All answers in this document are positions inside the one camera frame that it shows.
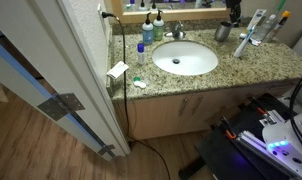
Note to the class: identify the white oval sink basin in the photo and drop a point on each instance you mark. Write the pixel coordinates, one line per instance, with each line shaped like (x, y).
(191, 61)

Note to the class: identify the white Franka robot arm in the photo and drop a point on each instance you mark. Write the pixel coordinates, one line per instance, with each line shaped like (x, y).
(291, 140)

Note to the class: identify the green soap pump bottle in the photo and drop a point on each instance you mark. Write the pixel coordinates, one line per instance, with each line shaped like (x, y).
(158, 30)

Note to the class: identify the chrome faucet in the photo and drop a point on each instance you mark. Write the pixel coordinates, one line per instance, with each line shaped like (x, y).
(176, 30)

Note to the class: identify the large metal door hinge plate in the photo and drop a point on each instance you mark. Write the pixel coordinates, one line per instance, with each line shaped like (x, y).
(59, 105)

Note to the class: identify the white door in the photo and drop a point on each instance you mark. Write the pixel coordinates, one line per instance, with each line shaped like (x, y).
(47, 50)

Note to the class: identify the small crumpled white tube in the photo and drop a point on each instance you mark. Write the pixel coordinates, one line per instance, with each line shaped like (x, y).
(255, 41)

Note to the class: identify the stainless steel cup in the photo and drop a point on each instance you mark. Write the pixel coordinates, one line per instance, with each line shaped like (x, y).
(222, 33)

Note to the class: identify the silver metal bracket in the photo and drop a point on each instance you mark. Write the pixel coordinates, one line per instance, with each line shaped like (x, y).
(272, 117)

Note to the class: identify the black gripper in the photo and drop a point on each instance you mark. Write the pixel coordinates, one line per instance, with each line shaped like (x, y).
(234, 4)

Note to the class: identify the white wall outlet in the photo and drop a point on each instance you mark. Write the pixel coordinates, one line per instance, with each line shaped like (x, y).
(101, 18)

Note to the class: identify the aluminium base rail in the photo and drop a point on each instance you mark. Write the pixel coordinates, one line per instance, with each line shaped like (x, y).
(257, 143)

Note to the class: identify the small metal door hinge plate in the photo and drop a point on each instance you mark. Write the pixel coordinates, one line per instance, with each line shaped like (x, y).
(106, 150)

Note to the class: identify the blue soap pump bottle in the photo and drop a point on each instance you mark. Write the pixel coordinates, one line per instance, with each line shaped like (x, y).
(147, 33)

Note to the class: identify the wood framed mirror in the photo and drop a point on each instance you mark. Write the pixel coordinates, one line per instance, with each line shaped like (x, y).
(171, 16)

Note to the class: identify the light wood vanity cabinet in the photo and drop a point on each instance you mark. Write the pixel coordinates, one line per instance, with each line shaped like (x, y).
(157, 116)

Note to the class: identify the small bottle with blue cap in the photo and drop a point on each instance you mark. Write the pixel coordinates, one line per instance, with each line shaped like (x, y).
(141, 56)

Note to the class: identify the black robot cart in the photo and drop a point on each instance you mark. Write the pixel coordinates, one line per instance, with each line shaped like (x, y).
(224, 156)

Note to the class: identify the black orange clamp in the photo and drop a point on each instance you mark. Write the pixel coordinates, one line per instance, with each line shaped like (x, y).
(258, 107)
(228, 130)

